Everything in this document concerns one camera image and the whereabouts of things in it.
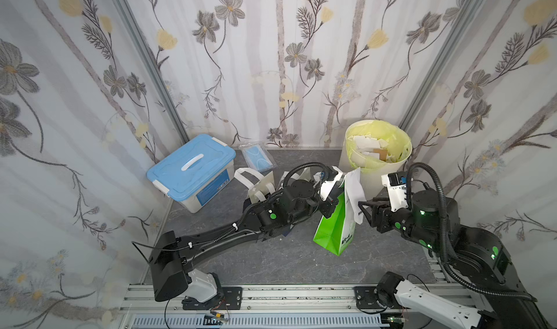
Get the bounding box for yellow-green bin liner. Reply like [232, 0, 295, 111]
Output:
[342, 120, 413, 172]

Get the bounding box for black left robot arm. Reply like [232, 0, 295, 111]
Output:
[147, 162, 345, 310]

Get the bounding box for green white paper bag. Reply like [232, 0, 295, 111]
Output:
[313, 178, 356, 256]

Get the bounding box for cream trash bin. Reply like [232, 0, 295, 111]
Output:
[339, 142, 404, 199]

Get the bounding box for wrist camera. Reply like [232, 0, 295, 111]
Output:
[381, 172, 408, 212]
[320, 166, 345, 200]

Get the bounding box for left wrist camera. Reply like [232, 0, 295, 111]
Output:
[320, 166, 345, 200]

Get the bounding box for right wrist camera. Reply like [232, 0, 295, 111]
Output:
[381, 172, 408, 212]

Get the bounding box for blue paper bag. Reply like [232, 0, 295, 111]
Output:
[234, 168, 276, 204]
[278, 168, 313, 188]

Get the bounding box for bagged blue face masks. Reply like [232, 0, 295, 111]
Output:
[239, 143, 276, 172]

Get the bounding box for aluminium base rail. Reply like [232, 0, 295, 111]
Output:
[117, 284, 480, 329]

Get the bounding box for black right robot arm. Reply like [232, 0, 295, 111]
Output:
[358, 162, 551, 328]

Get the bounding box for blue lidded storage box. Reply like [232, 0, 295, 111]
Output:
[147, 134, 236, 213]

